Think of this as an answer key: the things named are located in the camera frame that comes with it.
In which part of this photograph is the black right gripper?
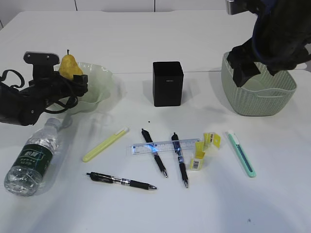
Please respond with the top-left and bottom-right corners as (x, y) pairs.
(228, 37), (310, 87)

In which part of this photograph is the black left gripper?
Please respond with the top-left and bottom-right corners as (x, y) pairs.
(21, 71), (88, 109)

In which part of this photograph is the yellow pear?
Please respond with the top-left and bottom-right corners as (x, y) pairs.
(58, 49), (83, 81)

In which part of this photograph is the clear water bottle green label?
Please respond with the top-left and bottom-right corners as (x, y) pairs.
(4, 118), (61, 197)

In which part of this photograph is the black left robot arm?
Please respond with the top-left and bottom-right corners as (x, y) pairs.
(0, 69), (88, 126)

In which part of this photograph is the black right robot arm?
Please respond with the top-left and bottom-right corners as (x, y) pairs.
(226, 0), (311, 87)

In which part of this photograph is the green wavy glass plate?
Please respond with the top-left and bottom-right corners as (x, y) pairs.
(62, 62), (116, 115)

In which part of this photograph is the green woven plastic basket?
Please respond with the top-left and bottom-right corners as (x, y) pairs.
(221, 52), (297, 117)

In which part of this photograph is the yellow utility knife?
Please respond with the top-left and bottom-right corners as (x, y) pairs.
(82, 127), (129, 163)

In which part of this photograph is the black square pen holder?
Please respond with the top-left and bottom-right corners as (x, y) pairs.
(153, 61), (184, 107)

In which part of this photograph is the black gel pen left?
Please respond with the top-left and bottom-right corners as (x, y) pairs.
(86, 172), (157, 190)

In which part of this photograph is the black gel pen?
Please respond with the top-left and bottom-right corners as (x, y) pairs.
(141, 129), (168, 178)
(171, 132), (189, 188)
(86, 172), (157, 190)

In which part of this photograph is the green utility knife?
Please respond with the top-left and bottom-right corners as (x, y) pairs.
(226, 131), (257, 178)

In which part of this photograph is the clear plastic ruler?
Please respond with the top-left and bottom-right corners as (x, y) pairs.
(129, 138), (200, 155)

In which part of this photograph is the black gel pen right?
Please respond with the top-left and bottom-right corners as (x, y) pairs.
(171, 132), (189, 188)

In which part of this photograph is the black gel pen middle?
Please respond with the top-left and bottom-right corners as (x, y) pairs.
(141, 129), (168, 178)

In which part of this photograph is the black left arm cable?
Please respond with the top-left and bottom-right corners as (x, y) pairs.
(0, 69), (80, 115)

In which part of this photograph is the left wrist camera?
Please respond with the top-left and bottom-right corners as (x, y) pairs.
(23, 51), (60, 78)

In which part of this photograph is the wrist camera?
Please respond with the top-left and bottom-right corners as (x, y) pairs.
(225, 0), (256, 15)
(23, 51), (60, 78)

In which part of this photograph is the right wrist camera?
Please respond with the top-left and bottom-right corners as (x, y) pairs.
(225, 0), (256, 15)

